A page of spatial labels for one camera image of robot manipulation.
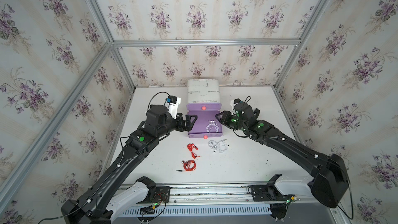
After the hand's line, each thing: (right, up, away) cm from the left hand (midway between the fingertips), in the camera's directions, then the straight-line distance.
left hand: (192, 117), depth 68 cm
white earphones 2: (+16, -19, +20) cm, 32 cm away
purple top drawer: (+8, +4, +16) cm, 18 cm away
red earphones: (-2, -19, +20) cm, 28 cm away
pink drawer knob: (+7, -13, +15) cm, 21 cm away
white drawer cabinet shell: (+6, +13, +19) cm, 24 cm away
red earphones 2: (-2, -28, +14) cm, 31 cm away
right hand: (+13, -1, +10) cm, 17 cm away
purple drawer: (+8, -6, +21) cm, 24 cm away
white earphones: (+11, -6, +22) cm, 25 cm away
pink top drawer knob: (+6, +3, +15) cm, 17 cm away
